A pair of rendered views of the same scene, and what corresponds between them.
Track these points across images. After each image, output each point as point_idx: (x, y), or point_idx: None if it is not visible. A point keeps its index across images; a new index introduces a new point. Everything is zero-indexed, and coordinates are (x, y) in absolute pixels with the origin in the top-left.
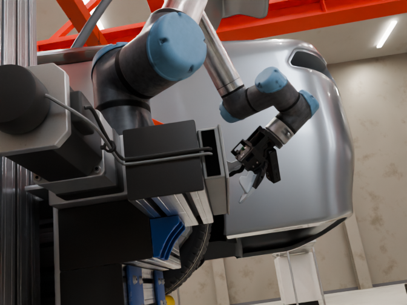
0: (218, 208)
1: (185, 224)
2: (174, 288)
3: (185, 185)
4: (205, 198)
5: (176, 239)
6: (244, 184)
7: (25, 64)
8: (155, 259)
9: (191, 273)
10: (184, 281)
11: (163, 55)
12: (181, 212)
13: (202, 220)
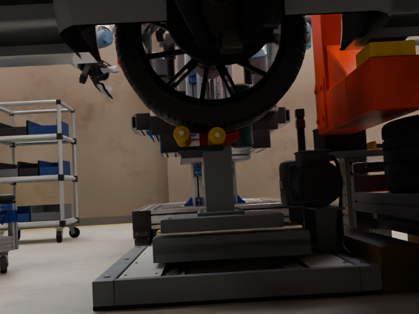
0: (135, 129)
1: (146, 130)
2: (171, 121)
3: (144, 134)
4: (140, 134)
5: (149, 135)
6: (108, 90)
7: (186, 78)
8: (155, 141)
9: (149, 106)
10: (159, 114)
11: None
12: (146, 133)
13: (140, 131)
